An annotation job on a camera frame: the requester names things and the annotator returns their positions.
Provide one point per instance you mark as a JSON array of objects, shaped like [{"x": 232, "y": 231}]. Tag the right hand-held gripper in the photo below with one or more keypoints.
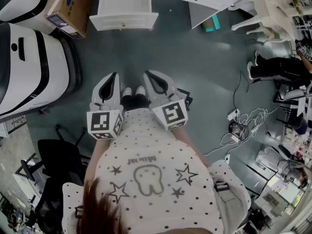
[{"x": 173, "y": 114}]

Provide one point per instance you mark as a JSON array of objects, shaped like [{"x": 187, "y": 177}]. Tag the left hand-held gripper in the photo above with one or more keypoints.
[{"x": 104, "y": 124}]

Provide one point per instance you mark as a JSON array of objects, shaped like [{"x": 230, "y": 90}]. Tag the small white drawer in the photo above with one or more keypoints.
[{"x": 124, "y": 1}]

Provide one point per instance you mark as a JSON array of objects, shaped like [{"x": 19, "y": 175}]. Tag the person's right forearm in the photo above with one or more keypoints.
[{"x": 190, "y": 142}]

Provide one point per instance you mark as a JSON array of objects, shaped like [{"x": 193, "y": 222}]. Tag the person's left forearm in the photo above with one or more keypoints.
[{"x": 97, "y": 155}]

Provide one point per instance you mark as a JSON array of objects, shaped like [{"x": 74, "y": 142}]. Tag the person's right shoe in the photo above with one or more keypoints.
[{"x": 140, "y": 90}]

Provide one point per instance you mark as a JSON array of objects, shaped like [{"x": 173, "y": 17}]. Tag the person's shoe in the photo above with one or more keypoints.
[
  {"x": 127, "y": 91},
  {"x": 140, "y": 90}
]

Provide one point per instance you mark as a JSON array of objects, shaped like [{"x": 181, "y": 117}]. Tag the person's left shoe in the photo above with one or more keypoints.
[{"x": 127, "y": 91}]

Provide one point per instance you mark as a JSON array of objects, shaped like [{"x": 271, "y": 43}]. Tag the person's legs in black trousers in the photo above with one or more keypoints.
[{"x": 134, "y": 102}]

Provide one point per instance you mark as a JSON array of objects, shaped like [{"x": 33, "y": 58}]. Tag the white polka-dot shirt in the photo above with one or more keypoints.
[{"x": 151, "y": 155}]

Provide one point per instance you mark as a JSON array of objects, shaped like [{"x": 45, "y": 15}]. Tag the white power strip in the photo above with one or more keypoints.
[{"x": 232, "y": 114}]

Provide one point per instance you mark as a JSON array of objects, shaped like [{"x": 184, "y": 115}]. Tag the white and black delivery robot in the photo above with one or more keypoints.
[
  {"x": 22, "y": 1},
  {"x": 31, "y": 64}
]

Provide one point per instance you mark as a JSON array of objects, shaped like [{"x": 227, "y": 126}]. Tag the black office chair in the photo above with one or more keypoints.
[{"x": 58, "y": 160}]

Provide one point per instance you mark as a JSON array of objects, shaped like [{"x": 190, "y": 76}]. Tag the brown cardboard box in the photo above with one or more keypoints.
[{"x": 73, "y": 11}]

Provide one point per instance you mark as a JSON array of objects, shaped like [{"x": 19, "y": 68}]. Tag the white plug adapter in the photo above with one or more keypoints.
[{"x": 227, "y": 158}]

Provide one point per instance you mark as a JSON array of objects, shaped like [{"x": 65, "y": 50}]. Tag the white flat stick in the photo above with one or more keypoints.
[{"x": 57, "y": 1}]

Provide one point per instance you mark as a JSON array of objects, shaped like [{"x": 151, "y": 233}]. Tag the grey office chair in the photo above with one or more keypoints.
[{"x": 295, "y": 95}]

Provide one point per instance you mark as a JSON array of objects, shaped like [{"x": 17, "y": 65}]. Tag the white ornate vanity table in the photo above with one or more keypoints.
[{"x": 273, "y": 11}]

